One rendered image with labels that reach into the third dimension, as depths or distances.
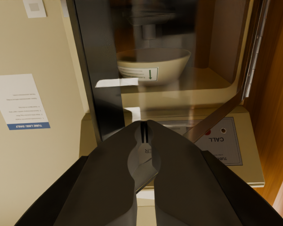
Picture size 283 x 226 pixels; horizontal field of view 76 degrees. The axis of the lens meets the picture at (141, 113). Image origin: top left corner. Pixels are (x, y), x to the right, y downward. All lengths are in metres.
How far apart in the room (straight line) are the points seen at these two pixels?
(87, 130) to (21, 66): 0.62
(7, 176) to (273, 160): 1.28
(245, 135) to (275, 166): 0.10
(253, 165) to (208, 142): 0.08
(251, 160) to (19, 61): 0.87
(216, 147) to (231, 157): 0.03
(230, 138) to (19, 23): 0.81
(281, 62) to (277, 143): 0.15
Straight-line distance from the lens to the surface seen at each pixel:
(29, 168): 1.25
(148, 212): 0.59
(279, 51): 0.42
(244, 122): 0.38
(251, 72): 0.38
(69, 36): 0.35
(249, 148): 0.38
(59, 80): 0.87
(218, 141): 0.35
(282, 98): 0.41
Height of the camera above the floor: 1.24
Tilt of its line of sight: 27 degrees up
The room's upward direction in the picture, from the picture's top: 176 degrees clockwise
